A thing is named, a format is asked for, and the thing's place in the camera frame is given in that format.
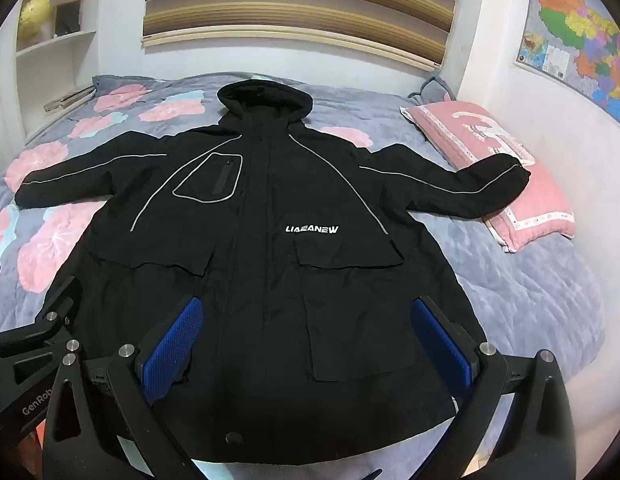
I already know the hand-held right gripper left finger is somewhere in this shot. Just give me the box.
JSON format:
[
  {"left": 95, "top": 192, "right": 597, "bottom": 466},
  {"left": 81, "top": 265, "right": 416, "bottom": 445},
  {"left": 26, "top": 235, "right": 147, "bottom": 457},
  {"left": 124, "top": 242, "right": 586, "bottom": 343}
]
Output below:
[{"left": 42, "top": 294, "right": 205, "bottom": 480}]

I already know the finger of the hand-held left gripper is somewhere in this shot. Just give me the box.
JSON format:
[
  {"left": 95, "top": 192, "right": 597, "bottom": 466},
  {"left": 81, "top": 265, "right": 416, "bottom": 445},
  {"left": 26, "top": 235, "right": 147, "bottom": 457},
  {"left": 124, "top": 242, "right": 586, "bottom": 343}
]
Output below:
[{"left": 32, "top": 277, "right": 84, "bottom": 367}]

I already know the striped window blind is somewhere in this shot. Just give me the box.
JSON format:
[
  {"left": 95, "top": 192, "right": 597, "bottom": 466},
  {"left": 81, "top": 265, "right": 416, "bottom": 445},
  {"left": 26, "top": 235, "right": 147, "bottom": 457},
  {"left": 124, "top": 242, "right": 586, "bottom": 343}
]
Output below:
[{"left": 140, "top": 0, "right": 465, "bottom": 72}]

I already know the colourful wall map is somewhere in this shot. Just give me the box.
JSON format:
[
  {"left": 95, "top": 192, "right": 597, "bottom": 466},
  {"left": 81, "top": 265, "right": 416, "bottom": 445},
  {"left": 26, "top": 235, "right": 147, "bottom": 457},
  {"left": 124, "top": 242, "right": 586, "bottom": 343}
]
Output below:
[{"left": 513, "top": 0, "right": 620, "bottom": 133}]

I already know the grey pillow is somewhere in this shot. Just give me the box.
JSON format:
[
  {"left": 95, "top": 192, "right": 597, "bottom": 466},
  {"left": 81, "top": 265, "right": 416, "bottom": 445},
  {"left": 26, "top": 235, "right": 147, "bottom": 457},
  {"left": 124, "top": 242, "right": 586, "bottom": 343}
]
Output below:
[{"left": 407, "top": 76, "right": 458, "bottom": 106}]

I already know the black hooded jacket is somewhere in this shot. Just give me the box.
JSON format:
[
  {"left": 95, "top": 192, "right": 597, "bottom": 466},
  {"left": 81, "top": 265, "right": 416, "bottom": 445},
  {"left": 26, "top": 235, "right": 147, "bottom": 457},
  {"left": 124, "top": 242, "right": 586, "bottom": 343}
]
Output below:
[{"left": 14, "top": 79, "right": 532, "bottom": 463}]

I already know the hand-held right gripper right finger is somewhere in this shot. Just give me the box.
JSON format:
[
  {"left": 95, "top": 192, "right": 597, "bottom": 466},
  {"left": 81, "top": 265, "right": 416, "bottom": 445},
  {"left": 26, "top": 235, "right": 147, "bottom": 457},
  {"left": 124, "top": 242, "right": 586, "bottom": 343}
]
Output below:
[{"left": 411, "top": 295, "right": 576, "bottom": 480}]

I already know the grey floral blanket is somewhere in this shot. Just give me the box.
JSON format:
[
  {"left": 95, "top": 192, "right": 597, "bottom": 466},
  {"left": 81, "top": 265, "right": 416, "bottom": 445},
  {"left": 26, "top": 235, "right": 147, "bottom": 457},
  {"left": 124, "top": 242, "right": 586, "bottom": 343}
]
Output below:
[{"left": 0, "top": 72, "right": 606, "bottom": 480}]

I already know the pink pillow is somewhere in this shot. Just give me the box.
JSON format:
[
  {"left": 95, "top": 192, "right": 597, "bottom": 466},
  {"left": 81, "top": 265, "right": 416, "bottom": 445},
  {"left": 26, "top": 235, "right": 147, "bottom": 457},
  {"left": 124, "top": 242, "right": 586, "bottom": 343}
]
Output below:
[{"left": 400, "top": 100, "right": 576, "bottom": 253}]

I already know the stack of magazines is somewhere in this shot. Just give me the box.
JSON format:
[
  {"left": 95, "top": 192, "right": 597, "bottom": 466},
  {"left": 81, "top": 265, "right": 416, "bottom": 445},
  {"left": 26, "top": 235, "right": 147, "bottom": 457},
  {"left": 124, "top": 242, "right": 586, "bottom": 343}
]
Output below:
[{"left": 44, "top": 86, "right": 97, "bottom": 113}]

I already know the white bookshelf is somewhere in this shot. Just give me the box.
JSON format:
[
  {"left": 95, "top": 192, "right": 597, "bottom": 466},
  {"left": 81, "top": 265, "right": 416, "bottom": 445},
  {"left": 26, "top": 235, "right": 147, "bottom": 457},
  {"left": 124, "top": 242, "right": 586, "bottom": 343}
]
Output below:
[{"left": 0, "top": 0, "right": 118, "bottom": 133}]

